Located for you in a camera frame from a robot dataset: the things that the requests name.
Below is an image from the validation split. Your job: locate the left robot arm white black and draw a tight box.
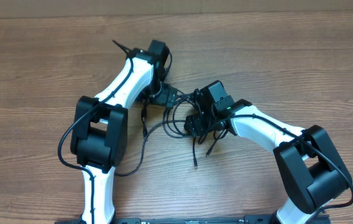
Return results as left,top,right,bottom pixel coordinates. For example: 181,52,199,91
70,40,177,223

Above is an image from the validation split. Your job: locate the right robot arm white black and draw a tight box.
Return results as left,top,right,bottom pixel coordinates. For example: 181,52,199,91
184,81,353,223

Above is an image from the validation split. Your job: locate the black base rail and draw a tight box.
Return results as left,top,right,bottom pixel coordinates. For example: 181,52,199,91
54,213,331,224

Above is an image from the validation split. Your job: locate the black usb cable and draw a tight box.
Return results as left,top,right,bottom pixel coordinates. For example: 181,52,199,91
114,88,229,177

